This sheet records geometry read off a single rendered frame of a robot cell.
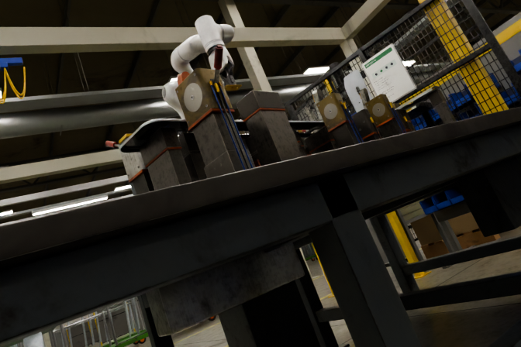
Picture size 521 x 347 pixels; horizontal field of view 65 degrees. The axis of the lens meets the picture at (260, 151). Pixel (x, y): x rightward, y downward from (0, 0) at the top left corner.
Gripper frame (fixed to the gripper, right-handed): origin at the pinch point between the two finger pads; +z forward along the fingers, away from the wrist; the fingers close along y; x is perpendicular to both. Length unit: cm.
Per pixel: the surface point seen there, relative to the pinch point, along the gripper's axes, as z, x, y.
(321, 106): 27.1, 16.3, 24.2
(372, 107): 29, 51, 23
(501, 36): -9, 227, 40
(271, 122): 37, -24, 35
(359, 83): 4, 85, 4
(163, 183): 43, -54, 18
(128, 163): 29, -53, 0
